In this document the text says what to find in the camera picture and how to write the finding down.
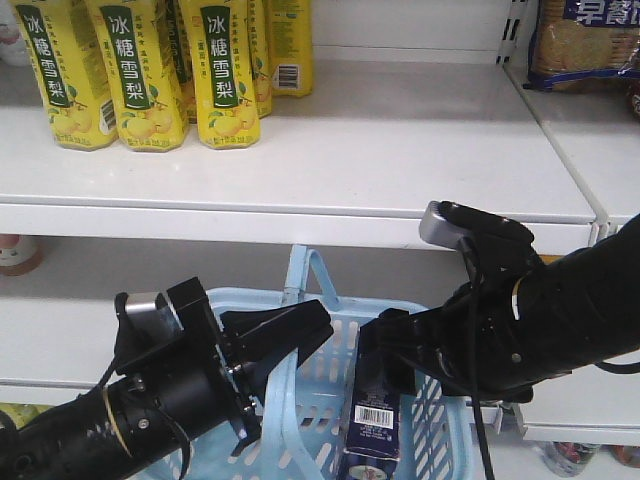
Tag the dark blue cookie box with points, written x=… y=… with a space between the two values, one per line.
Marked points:
x=369 y=445

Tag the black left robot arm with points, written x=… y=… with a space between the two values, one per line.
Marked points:
x=76 y=440

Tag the yellow pear drink bottle middle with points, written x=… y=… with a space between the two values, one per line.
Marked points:
x=145 y=90

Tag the yellow pear drink bottle right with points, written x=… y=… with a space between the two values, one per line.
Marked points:
x=226 y=107

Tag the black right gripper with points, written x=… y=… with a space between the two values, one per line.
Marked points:
x=471 y=343

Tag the light blue shopping basket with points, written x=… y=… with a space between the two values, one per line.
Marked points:
x=301 y=437

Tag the yellow pear drink bottle back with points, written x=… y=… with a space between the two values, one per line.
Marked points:
x=290 y=47

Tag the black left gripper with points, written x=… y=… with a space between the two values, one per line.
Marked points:
x=171 y=393

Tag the white store shelving unit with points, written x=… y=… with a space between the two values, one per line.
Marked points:
x=409 y=106

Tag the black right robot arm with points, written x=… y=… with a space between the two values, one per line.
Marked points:
x=579 y=310

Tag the yellow pear drink bottle left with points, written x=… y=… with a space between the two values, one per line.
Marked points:
x=70 y=72

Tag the yellow pear drink bottle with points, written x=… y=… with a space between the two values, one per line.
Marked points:
x=290 y=47
x=145 y=90
x=226 y=107
x=70 y=72

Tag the breakfast biscuit bag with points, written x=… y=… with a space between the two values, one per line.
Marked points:
x=580 y=45

